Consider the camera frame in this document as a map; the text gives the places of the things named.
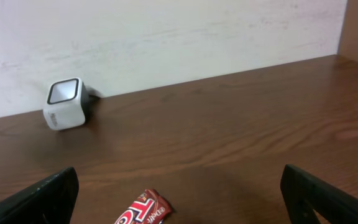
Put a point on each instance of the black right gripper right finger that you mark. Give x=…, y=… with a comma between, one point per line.
x=306, y=195

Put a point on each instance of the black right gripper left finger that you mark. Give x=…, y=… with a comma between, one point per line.
x=50, y=200

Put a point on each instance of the red Top chocolate bar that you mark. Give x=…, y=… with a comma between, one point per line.
x=149, y=208

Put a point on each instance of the white barcode scanner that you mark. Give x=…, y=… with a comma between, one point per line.
x=67, y=105

